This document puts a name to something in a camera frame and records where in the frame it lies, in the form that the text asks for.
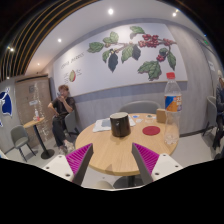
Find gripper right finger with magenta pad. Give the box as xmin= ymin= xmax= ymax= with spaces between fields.
xmin=132 ymin=143 xmax=182 ymax=185

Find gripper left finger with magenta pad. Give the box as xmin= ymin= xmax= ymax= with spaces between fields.
xmin=43 ymin=143 xmax=93 ymax=185

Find clear plastic water bottle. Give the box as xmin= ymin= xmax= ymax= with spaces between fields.
xmin=164 ymin=72 xmax=182 ymax=144

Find small round side table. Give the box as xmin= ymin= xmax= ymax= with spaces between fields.
xmin=23 ymin=117 xmax=55 ymax=160

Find red round coaster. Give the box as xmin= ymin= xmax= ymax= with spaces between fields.
xmin=142 ymin=126 xmax=160 ymax=136

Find round wooden table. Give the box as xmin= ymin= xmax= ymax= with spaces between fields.
xmin=75 ymin=113 xmax=177 ymax=187

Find grey chair under person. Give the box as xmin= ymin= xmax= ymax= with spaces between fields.
xmin=64 ymin=111 xmax=80 ymax=143

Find white paper sheets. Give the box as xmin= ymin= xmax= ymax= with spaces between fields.
xmin=93 ymin=116 xmax=136 ymax=132

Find dark brown cylindrical mug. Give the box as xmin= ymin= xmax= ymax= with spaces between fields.
xmin=110 ymin=112 xmax=131 ymax=137

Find small brown box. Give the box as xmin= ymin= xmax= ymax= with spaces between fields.
xmin=156 ymin=108 xmax=166 ymax=123

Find grey chair behind table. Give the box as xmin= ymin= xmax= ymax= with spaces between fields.
xmin=120 ymin=100 xmax=161 ymax=114

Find seated person in black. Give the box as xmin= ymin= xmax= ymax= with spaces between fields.
xmin=48 ymin=85 xmax=75 ymax=155

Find grey chair at left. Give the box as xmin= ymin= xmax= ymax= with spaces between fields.
xmin=10 ymin=125 xmax=35 ymax=159

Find small bottle on side table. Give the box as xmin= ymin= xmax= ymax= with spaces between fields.
xmin=35 ymin=109 xmax=40 ymax=121

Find person at right edge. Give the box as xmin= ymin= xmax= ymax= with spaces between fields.
xmin=212 ymin=70 xmax=224 ymax=150

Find grey chair at right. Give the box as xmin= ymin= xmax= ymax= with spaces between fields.
xmin=204 ymin=96 xmax=217 ymax=133

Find blue white wall poster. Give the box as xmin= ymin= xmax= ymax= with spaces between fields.
xmin=0 ymin=87 xmax=12 ymax=116

